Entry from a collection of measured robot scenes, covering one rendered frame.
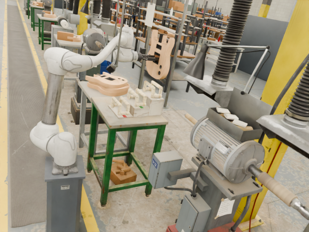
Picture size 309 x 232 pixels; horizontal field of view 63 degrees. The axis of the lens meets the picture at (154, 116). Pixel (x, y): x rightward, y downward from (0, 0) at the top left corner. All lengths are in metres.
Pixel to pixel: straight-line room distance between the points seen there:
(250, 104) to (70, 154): 1.24
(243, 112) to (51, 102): 1.29
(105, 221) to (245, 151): 1.65
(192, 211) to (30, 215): 1.62
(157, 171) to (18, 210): 1.61
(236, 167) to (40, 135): 1.36
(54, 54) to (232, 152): 1.29
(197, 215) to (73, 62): 1.20
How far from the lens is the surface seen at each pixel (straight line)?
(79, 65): 1.77
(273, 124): 1.27
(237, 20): 1.58
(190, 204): 1.57
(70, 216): 2.24
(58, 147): 1.90
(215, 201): 1.54
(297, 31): 2.34
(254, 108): 1.47
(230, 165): 1.36
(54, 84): 1.91
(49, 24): 9.85
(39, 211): 2.72
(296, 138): 1.22
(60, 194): 2.07
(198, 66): 1.55
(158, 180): 1.56
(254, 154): 1.41
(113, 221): 2.63
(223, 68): 1.61
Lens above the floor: 1.95
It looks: 24 degrees down
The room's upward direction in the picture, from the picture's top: 11 degrees clockwise
